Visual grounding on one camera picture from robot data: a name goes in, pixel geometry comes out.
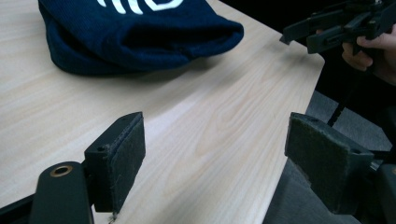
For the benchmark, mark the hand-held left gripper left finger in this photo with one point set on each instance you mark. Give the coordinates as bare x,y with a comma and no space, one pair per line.
120,161

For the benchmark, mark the navy blue knit beanie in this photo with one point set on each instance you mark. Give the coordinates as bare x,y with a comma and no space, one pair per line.
124,40

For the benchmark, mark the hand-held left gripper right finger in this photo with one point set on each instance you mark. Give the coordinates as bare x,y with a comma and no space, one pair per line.
323,155

